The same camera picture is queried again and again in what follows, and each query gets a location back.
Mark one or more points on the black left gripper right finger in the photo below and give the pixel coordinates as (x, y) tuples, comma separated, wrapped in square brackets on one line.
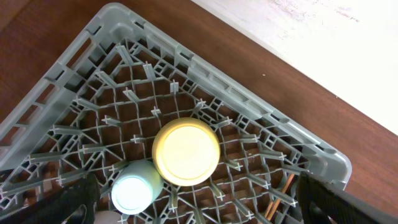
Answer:
[(323, 202)]

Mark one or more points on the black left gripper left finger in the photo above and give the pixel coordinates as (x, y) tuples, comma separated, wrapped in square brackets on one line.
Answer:
[(73, 204)]

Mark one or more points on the pink plastic cup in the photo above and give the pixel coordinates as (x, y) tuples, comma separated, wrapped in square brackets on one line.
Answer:
[(107, 217)]

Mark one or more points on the wooden chopstick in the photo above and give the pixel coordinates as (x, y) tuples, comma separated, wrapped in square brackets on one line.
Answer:
[(270, 205), (280, 196)]

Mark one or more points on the light blue plastic cup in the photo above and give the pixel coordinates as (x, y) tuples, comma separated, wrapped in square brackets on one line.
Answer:
[(137, 187)]

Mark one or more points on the yellow plastic bowl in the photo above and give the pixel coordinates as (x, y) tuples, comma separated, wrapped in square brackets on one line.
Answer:
[(186, 151)]

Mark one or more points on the grey dishwasher rack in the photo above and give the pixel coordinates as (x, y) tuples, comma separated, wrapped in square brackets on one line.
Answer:
[(100, 105)]

